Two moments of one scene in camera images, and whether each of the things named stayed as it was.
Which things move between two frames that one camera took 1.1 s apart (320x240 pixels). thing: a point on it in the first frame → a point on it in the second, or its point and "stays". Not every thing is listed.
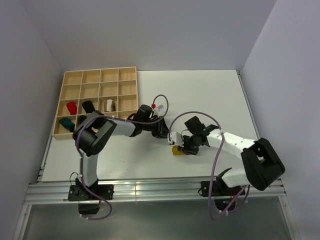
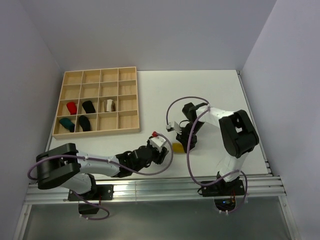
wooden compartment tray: [113, 91] stays
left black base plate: [78, 192] stays
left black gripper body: [156, 128] → [157, 156]
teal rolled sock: [67, 124] stays
